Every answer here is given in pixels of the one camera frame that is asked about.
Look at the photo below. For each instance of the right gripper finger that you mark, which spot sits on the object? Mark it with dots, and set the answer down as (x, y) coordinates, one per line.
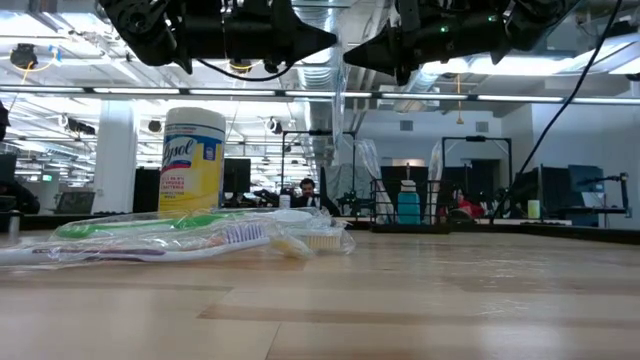
(387, 65)
(385, 46)

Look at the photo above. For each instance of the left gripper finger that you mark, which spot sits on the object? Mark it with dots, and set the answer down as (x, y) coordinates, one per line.
(307, 49)
(307, 34)

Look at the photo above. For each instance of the clear plastic bag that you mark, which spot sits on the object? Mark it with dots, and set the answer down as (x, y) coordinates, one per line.
(370, 160)

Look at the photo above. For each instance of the teal toothbrush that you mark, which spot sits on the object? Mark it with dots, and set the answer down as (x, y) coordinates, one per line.
(435, 170)

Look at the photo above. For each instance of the blue mouthwash bottle white cap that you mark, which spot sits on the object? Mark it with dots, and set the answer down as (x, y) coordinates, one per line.
(409, 207)

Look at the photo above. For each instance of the purple toothbrush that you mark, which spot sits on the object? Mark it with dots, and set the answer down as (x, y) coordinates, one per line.
(150, 254)

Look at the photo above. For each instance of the grey monitor on arm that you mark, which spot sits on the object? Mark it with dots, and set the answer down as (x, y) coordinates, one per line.
(582, 172)

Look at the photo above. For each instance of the yellow disinfecting wipes canister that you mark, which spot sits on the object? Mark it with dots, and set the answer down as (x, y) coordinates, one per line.
(192, 165)

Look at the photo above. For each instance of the black computer monitor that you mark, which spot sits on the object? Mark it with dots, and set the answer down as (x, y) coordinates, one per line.
(237, 175)

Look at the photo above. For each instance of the person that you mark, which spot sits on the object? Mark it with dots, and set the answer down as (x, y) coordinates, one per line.
(467, 209)
(310, 202)

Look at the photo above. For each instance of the white bottle blue label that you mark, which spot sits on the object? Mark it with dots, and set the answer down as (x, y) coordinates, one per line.
(285, 201)

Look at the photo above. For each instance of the white pillar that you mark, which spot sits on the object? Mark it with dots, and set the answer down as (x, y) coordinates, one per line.
(115, 150)

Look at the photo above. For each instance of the black cabinet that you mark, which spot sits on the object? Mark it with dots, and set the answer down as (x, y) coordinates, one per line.
(146, 187)

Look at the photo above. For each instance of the dark desk monitors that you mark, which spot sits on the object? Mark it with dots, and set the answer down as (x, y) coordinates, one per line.
(550, 187)

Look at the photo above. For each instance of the light green cup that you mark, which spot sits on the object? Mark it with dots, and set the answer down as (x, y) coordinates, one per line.
(534, 210)

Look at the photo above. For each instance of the dark laptop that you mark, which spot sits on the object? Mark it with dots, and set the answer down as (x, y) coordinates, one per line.
(75, 202)

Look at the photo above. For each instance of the black metal frame stand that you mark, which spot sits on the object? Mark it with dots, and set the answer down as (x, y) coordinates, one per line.
(320, 132)
(475, 138)

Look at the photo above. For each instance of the black ceiling camera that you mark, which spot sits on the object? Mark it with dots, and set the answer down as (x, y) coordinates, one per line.
(23, 55)

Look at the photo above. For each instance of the black aluminium table frame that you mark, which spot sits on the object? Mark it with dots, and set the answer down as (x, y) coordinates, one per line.
(550, 232)

